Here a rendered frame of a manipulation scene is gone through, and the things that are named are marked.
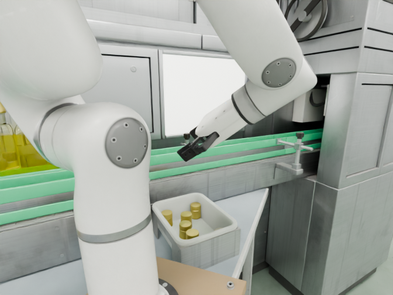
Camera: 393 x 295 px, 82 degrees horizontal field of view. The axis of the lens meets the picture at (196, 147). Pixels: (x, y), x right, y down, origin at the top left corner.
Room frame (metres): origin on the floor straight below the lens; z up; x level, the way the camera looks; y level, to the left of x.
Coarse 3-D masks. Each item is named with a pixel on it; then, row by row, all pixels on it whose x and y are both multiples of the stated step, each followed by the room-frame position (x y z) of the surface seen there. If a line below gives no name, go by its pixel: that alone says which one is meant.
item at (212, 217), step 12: (156, 204) 0.62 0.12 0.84; (168, 204) 0.65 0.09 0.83; (180, 204) 0.66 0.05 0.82; (204, 204) 0.66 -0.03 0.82; (180, 216) 0.66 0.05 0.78; (204, 216) 0.65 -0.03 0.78; (216, 216) 0.59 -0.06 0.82; (228, 216) 0.55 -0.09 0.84; (168, 228) 0.50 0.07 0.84; (192, 228) 0.60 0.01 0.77; (204, 228) 0.60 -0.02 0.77; (228, 228) 0.50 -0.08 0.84; (180, 240) 0.45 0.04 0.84; (192, 240) 0.45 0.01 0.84; (204, 240) 0.46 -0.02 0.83
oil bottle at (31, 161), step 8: (16, 128) 0.56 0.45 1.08; (16, 136) 0.56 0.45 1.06; (24, 136) 0.57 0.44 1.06; (16, 144) 0.56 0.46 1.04; (24, 144) 0.57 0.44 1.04; (24, 152) 0.56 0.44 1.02; (32, 152) 0.57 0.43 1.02; (24, 160) 0.56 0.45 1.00; (32, 160) 0.57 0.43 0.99; (40, 160) 0.58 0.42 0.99; (24, 168) 0.56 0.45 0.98; (32, 168) 0.57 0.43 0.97; (40, 168) 0.58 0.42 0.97
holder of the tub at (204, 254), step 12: (156, 216) 0.58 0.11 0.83; (156, 228) 0.59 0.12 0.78; (240, 228) 0.52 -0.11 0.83; (168, 240) 0.51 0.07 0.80; (216, 240) 0.48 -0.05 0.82; (228, 240) 0.50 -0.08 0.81; (168, 252) 0.51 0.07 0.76; (180, 252) 0.44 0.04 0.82; (192, 252) 0.45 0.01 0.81; (204, 252) 0.46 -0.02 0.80; (216, 252) 0.48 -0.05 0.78; (228, 252) 0.50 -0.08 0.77; (192, 264) 0.45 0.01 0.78; (204, 264) 0.47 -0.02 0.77
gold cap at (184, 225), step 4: (180, 224) 0.56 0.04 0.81; (184, 224) 0.56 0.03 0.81; (188, 224) 0.56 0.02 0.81; (180, 228) 0.55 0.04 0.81; (184, 228) 0.54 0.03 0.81; (188, 228) 0.55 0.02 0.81; (180, 232) 0.55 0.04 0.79; (184, 232) 0.54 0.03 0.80; (180, 236) 0.55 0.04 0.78; (184, 236) 0.54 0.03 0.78
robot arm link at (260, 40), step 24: (216, 0) 0.30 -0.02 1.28; (240, 0) 0.29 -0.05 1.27; (264, 0) 0.29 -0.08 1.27; (216, 24) 0.31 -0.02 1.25; (240, 24) 0.29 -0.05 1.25; (264, 24) 0.29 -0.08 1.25; (240, 48) 0.31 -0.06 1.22; (264, 48) 0.30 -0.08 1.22; (288, 48) 0.30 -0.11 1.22; (264, 72) 0.32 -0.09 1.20; (288, 72) 0.32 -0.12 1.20
